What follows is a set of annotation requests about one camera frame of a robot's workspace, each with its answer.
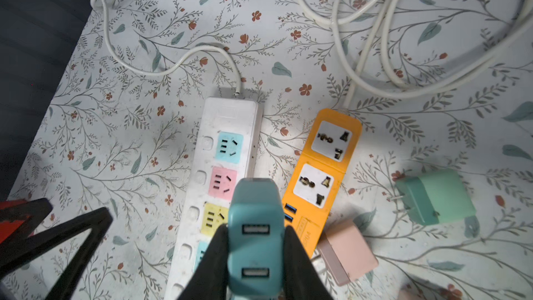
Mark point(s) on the white multicolour power strip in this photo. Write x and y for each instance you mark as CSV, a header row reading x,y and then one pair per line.
x,y
225,153

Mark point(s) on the orange power strip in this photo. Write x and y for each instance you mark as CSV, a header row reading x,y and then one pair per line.
x,y
318,175

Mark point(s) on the floral table mat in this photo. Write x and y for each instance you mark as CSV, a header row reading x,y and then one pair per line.
x,y
101,103

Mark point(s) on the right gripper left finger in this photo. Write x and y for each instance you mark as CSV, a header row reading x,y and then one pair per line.
x,y
210,279

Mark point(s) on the pink plug adapter middle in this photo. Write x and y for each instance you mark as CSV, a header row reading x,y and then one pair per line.
x,y
411,293

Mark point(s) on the red pencil cup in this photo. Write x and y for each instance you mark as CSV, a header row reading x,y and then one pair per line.
x,y
10,224

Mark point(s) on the teal plug adapter front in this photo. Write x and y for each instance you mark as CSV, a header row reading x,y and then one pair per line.
x,y
255,238

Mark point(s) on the green plug adapter upper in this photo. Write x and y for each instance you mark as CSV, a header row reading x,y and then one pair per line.
x,y
435,198

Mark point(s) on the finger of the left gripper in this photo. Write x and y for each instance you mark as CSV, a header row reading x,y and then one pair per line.
x,y
19,251

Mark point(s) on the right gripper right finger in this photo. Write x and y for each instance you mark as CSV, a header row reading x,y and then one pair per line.
x,y
300,279

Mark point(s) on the pink plug beside orange strip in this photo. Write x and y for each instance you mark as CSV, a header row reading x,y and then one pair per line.
x,y
345,252

